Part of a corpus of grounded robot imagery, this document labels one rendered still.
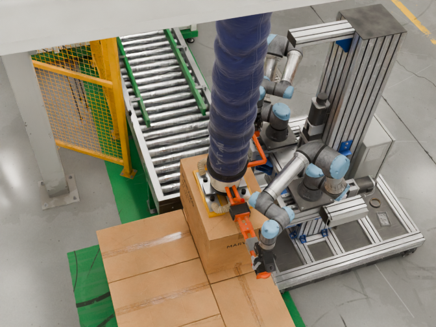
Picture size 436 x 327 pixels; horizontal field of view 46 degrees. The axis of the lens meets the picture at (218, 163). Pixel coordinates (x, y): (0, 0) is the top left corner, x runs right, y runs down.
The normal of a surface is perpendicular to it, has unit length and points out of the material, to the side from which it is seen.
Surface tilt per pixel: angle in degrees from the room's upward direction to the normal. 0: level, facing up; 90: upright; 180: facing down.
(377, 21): 0
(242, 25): 96
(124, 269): 0
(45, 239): 0
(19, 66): 90
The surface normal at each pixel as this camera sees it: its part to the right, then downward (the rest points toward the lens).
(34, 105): 0.33, 0.73
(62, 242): 0.05, -0.64
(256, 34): 0.23, 0.58
